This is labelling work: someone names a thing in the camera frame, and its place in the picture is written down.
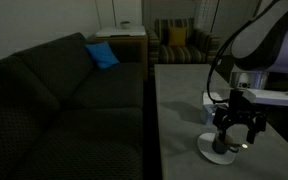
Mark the wooden side table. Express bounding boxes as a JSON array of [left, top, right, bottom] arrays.
[[87, 26, 148, 80]]

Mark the metal spoon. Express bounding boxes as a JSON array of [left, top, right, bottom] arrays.
[[228, 143, 248, 149]]

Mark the striped armchair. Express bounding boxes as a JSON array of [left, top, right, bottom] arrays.
[[147, 18, 220, 76]]

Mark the dark grey sofa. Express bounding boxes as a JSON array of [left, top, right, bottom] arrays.
[[0, 33, 143, 180]]

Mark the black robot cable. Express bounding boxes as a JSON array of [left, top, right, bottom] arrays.
[[206, 0, 282, 105]]

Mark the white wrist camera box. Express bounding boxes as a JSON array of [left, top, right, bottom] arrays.
[[243, 89, 288, 107]]

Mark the tissue box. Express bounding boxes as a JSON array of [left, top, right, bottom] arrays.
[[201, 91, 228, 125]]

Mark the yellow cushion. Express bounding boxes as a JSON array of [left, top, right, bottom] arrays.
[[168, 27, 187, 46]]

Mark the blue cushion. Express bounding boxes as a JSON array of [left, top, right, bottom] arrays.
[[86, 42, 119, 69]]

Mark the dark blue cup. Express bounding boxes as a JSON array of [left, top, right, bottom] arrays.
[[212, 134, 239, 155]]

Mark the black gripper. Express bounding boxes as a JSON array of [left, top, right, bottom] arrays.
[[213, 89, 266, 144]]

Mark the white saucer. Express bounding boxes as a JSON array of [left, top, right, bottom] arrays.
[[197, 133, 235, 165]]

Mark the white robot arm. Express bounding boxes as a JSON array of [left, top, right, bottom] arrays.
[[213, 0, 288, 143]]

